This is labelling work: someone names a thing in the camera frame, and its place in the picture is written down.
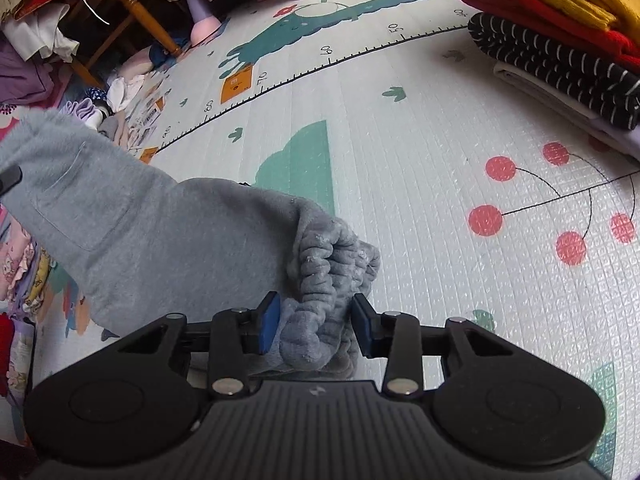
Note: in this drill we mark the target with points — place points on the purple cloth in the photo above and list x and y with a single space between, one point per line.
22 75

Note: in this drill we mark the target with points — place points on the white purple ruffled garment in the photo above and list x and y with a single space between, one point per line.
80 110

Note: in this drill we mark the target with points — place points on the black white striped garment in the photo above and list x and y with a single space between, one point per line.
550 67

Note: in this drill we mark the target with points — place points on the white cloth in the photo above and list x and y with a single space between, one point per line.
37 35

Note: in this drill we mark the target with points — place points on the navy dotted cloth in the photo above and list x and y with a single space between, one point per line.
95 95

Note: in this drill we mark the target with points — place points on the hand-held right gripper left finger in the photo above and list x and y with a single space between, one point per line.
269 322

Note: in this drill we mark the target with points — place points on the dark blue cloth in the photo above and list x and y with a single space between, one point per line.
161 55

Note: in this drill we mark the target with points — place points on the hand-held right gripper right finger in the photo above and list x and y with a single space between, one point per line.
364 325

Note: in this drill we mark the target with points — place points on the white folded garment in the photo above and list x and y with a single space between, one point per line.
565 105

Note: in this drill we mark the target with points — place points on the large orange tag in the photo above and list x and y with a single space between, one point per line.
149 154
237 85

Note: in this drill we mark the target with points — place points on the wooden chair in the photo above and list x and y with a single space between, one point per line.
145 17

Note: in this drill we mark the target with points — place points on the pink soft cloth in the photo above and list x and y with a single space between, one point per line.
137 62

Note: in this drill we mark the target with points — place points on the purple stool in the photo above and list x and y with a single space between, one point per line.
202 25

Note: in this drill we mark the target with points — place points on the small orange tag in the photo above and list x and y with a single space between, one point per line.
160 104

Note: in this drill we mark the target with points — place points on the grey fleece pants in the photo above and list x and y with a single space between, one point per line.
175 240

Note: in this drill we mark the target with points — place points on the red folded garment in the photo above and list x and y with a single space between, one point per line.
525 10

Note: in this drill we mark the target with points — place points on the yellow printed folded garment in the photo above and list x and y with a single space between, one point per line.
40 285

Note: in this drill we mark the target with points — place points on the stack of pink folded clothes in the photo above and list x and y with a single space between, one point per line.
12 255

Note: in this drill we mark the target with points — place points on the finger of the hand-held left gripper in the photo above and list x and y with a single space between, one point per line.
10 180

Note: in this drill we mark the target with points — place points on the pink printed blanket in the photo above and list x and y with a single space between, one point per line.
30 107

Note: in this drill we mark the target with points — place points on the printed foam play mat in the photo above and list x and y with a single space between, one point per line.
400 160

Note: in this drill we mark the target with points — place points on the beige folded garment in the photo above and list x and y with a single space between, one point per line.
111 129

